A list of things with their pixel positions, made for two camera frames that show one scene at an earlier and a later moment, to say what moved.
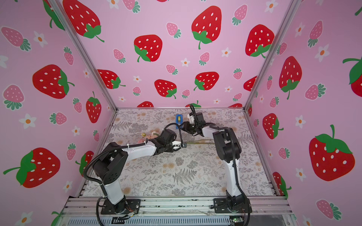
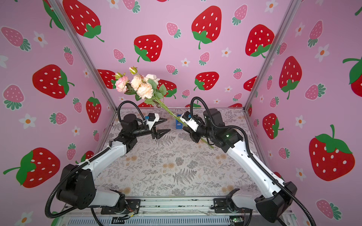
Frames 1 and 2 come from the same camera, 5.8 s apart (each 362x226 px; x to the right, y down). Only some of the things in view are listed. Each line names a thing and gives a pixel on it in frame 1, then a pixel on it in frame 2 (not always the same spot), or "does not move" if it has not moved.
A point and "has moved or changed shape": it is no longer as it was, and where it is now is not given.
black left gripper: (170, 150) -> (157, 135)
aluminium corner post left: (83, 52) does not move
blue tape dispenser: (179, 120) does not move
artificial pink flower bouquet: (143, 137) has moved or changed shape
